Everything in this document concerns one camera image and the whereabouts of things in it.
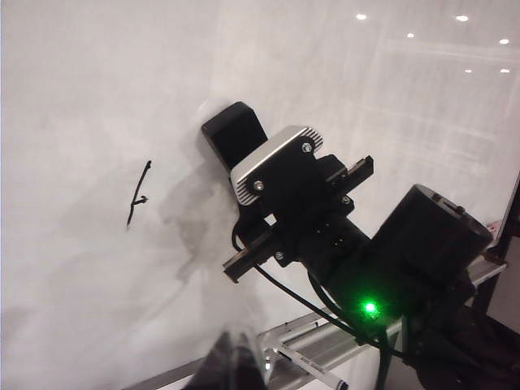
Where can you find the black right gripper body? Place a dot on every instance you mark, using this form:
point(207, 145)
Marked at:
point(308, 203)

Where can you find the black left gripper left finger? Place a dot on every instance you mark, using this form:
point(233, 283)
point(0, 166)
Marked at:
point(221, 365)

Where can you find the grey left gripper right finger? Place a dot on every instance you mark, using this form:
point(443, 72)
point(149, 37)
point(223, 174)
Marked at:
point(256, 361)

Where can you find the black magnetic whiteboard eraser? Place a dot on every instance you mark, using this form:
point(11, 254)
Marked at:
point(233, 130)

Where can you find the aluminium whiteboard marker tray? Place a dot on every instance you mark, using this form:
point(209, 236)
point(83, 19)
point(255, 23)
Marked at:
point(317, 345)

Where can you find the white whiteboard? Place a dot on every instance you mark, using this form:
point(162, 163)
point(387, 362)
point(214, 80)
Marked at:
point(101, 81)

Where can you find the white marker with black cap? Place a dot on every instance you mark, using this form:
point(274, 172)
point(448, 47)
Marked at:
point(313, 365)

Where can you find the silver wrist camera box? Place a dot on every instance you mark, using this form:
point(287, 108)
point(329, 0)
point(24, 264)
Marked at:
point(276, 162)

